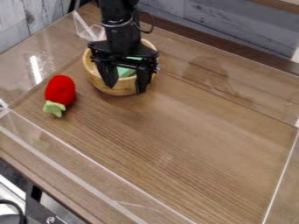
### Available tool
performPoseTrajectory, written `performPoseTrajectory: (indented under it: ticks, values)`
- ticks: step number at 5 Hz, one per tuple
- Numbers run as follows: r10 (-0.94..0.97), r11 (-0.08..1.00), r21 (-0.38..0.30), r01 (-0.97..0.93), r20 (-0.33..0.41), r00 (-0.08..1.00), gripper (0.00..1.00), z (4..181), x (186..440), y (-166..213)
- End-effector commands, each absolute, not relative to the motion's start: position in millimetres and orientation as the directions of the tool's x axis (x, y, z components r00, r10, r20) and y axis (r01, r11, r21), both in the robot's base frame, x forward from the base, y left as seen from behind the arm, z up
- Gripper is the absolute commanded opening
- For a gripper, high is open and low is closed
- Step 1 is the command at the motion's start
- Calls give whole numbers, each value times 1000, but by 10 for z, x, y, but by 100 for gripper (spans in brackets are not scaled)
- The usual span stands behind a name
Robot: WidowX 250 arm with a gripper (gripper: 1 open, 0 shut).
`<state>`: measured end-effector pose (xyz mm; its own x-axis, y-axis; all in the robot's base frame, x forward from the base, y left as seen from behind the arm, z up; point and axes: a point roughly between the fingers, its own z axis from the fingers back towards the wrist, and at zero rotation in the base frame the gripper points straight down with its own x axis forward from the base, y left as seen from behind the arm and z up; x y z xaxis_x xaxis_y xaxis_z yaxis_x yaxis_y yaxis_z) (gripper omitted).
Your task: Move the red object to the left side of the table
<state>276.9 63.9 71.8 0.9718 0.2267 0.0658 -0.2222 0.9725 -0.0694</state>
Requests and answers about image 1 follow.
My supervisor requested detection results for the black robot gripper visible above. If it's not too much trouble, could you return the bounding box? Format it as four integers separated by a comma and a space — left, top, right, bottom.
88, 21, 158, 94

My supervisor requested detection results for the wooden bowl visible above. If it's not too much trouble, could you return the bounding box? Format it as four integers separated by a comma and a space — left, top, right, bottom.
81, 38, 157, 96

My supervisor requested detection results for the red plush strawberry toy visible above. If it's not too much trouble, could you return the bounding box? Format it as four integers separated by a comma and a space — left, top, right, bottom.
42, 74, 76, 117

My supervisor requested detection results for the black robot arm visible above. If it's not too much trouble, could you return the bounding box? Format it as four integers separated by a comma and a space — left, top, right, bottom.
88, 0, 158, 94

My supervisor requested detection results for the green rectangular block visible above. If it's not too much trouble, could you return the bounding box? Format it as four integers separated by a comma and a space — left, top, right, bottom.
116, 57, 141, 78

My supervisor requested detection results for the clear acrylic corner bracket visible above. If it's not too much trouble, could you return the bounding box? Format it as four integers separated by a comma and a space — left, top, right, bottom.
72, 11, 106, 41

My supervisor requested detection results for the black cable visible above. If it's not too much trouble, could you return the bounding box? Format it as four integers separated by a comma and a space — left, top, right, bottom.
132, 10, 154, 35

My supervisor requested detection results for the clear acrylic tray wall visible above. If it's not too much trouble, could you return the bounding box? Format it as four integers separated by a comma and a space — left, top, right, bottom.
0, 99, 195, 224

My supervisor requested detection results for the black table leg bracket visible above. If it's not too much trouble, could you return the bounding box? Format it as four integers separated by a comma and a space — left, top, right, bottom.
0, 183, 68, 224

